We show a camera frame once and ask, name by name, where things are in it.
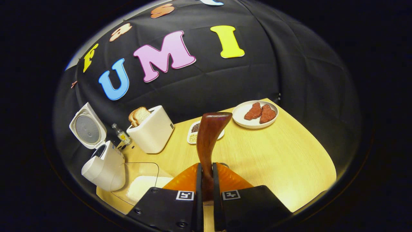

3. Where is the small glass bottle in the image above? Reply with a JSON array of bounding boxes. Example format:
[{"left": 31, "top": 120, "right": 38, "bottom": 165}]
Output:
[{"left": 112, "top": 123, "right": 131, "bottom": 145}]

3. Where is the white rice pile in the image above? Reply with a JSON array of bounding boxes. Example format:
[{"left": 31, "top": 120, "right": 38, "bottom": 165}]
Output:
[{"left": 126, "top": 176, "right": 174, "bottom": 203}]

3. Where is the white divided bean dish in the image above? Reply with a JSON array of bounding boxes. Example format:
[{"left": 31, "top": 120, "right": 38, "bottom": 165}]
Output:
[{"left": 187, "top": 121, "right": 225, "bottom": 144}]

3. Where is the black backdrop cloth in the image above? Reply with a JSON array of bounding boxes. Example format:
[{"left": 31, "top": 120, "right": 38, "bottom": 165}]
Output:
[{"left": 53, "top": 0, "right": 362, "bottom": 181}]

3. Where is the clear plastic container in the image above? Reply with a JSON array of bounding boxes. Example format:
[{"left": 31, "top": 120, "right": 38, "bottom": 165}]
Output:
[{"left": 110, "top": 162, "right": 174, "bottom": 207}]

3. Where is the red meat piece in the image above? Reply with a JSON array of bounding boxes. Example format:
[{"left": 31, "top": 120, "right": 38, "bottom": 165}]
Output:
[
  {"left": 259, "top": 104, "right": 276, "bottom": 124},
  {"left": 244, "top": 102, "right": 263, "bottom": 121}
]

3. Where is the white toaster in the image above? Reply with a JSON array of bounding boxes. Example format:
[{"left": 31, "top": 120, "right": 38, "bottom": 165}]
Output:
[{"left": 126, "top": 105, "right": 174, "bottom": 154}]

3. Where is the white rice cooker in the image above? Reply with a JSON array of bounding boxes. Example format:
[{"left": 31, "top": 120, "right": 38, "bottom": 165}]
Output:
[{"left": 69, "top": 102, "right": 126, "bottom": 192}]

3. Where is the white round plate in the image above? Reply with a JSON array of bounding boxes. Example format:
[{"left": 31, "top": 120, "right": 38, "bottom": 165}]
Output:
[{"left": 232, "top": 100, "right": 279, "bottom": 129}]

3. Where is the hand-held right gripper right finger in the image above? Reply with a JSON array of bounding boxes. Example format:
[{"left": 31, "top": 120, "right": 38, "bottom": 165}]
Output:
[{"left": 212, "top": 163, "right": 292, "bottom": 232}]

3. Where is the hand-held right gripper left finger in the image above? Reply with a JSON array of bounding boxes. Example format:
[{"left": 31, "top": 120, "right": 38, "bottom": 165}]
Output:
[{"left": 126, "top": 163, "right": 203, "bottom": 232}]

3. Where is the brown wooden spoon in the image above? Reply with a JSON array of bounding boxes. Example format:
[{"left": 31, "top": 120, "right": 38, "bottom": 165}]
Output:
[{"left": 196, "top": 112, "right": 233, "bottom": 202}]

